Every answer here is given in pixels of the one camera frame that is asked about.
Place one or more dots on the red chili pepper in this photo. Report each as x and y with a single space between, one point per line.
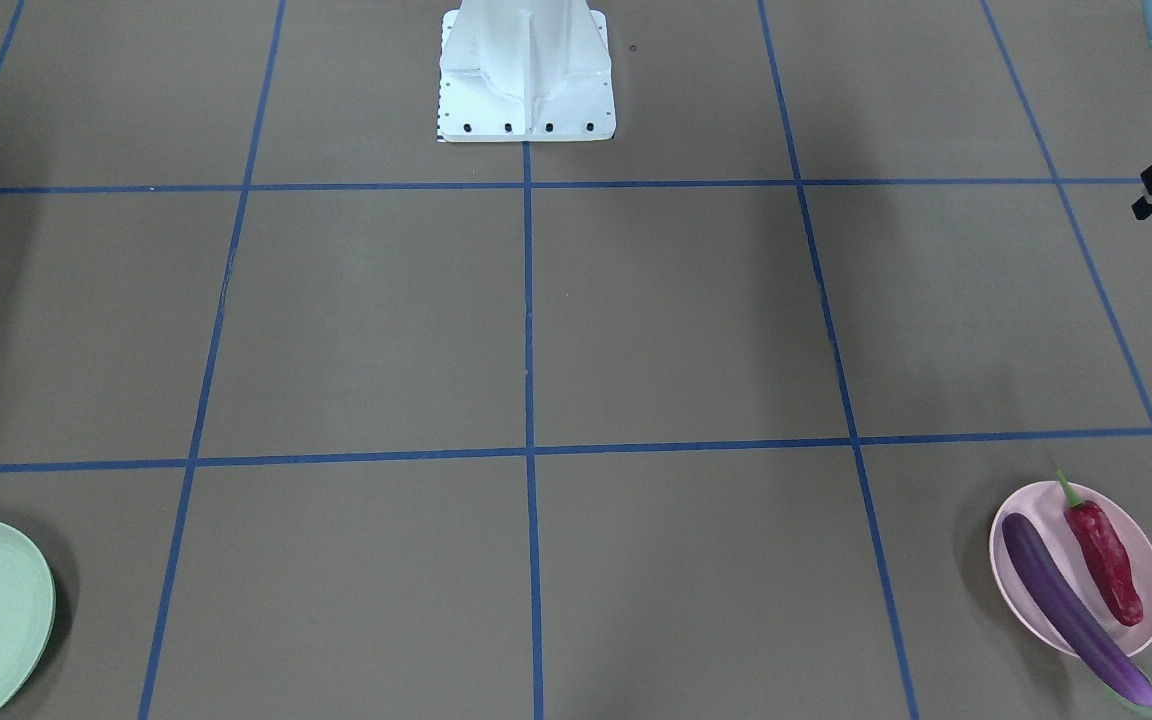
1104 555

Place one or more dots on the purple eggplant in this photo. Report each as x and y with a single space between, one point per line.
1067 614

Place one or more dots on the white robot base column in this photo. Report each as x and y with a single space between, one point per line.
525 71

